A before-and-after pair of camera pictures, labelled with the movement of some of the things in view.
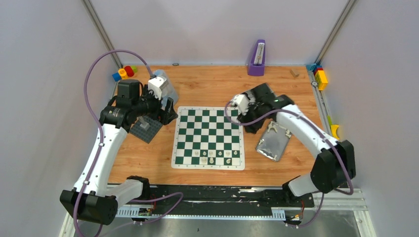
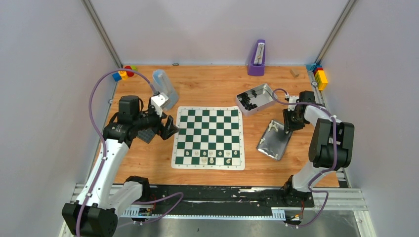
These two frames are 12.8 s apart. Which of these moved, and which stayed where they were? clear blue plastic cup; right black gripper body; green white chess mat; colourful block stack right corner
Moved: right black gripper body
Stayed: clear blue plastic cup; green white chess mat; colourful block stack right corner
